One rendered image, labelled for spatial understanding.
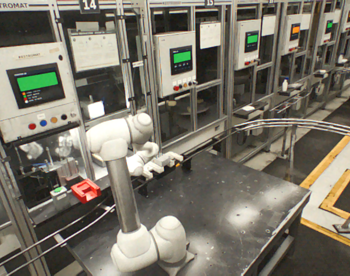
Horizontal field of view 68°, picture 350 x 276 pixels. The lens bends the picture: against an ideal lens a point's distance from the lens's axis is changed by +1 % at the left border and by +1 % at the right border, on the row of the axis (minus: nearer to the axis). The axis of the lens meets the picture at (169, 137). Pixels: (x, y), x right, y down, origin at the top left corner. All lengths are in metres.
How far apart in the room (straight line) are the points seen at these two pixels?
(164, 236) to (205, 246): 0.36
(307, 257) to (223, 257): 1.18
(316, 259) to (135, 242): 1.74
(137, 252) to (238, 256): 0.59
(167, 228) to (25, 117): 0.96
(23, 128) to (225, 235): 1.32
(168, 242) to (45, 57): 1.16
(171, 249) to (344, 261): 1.69
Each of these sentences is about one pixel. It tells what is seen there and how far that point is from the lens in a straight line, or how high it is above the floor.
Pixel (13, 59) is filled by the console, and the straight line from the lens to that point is 1.55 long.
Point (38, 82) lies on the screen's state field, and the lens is 1.56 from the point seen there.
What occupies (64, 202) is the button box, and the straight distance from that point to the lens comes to 1.72.
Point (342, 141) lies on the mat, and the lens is 4.81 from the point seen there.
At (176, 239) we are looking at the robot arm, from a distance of 1.40.
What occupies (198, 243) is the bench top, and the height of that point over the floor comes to 0.68.
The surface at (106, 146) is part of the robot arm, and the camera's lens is 1.20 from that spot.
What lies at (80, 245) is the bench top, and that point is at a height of 0.68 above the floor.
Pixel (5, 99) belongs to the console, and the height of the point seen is 1.59.
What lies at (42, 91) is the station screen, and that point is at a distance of 1.57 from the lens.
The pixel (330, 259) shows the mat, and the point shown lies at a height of 0.01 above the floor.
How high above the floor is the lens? 1.91
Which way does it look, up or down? 25 degrees down
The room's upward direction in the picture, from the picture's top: 4 degrees counter-clockwise
